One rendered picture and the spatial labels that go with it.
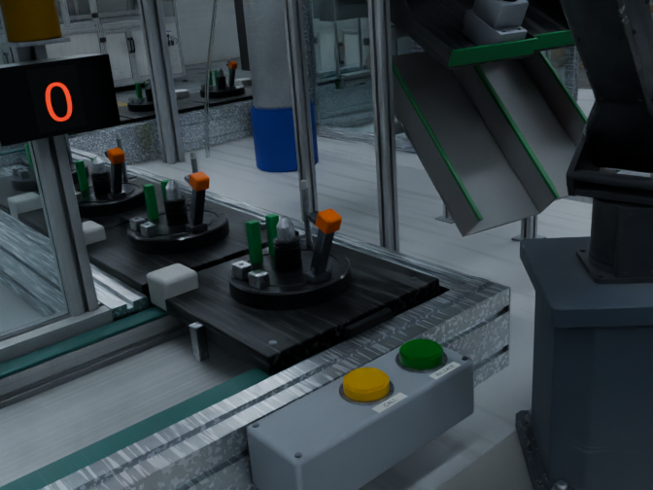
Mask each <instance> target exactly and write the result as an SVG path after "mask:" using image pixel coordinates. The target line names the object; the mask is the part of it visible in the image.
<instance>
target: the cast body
mask: <svg viewBox="0 0 653 490"><path fill-rule="evenodd" d="M528 6H529V2H528V1H527V0H475V1H474V5H473V8H472V9H469V10H466V11H465V14H464V20H463V26H464V27H463V31H462V33H463V35H464V36H466V37H467V38H468V39H470V40H471V41H472V42H474V43H475V44H476V45H477V46H484V45H491V44H497V43H504V42H511V41H517V40H524V39H525V38H526V35H527V32H528V31H527V30H526V29H525V28H523V27H522V26H520V25H521V24H522V22H523V19H524V16H525V14H526V11H527V8H528Z"/></svg>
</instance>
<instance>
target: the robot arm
mask: <svg viewBox="0 0 653 490"><path fill-rule="evenodd" d="M559 1H560V4H561V6H562V9H563V12H564V15H565V17H566V20H567V25H568V27H569V30H570V34H571V35H572V38H573V41H574V44H575V46H576V48H577V51H578V53H579V56H580V59H581V62H582V64H583V67H584V70H585V73H586V75H587V78H588V81H589V83H590V86H591V89H592V92H593V94H594V96H595V99H596V100H595V103H594V105H593V107H592V110H591V112H590V115H589V117H588V120H587V121H586V124H585V126H584V129H583V132H582V134H581V137H580V140H579V142H578V145H577V147H576V150H575V152H574V155H573V157H572V160H571V162H570V165H569V167H568V170H567V192H568V195H571V196H577V195H579V196H586V197H592V198H593V206H592V222H591V238H590V249H578V250H576V256H577V258H578V259H579V260H580V262H581V263H582V265H583V266H584V268H585V269H586V271H587V272H588V274H589V275H590V277H591V278H592V280H593V281H594V282H595V283H597V284H628V283H653V178H651V177H642V176H635V175H626V174H618V173H609V172H600V168H607V169H616V170H625V171H634V172H641V173H650V174H653V17H652V14H651V10H650V5H649V0H559Z"/></svg>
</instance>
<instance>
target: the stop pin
mask: <svg viewBox="0 0 653 490"><path fill-rule="evenodd" d="M189 332H190V338H191V344H192V351H193V357H194V358H195V359H196V360H198V361H199V362H202V361H204V360H206V359H209V352H208V345H207V338H206V332H205V326H204V325H203V324H201V323H199V322H195V323H193V324H190V325H189Z"/></svg>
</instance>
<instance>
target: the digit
mask: <svg viewBox="0 0 653 490"><path fill-rule="evenodd" d="M26 75H27V80H28V84H29V88H30V93H31V97H32V102H33V107H34V111H35V116H36V120H37V125H38V129H39V133H40V134H41V133H46V132H52V131H57V130H61V129H66V128H71V127H77V126H82V125H86V116H85V110H84V105H83V100H82V96H81V91H80V85H79V80H78V75H77V70H76V65H75V64H70V65H62V66H55V67H49V68H42V69H34V70H27V71H26Z"/></svg>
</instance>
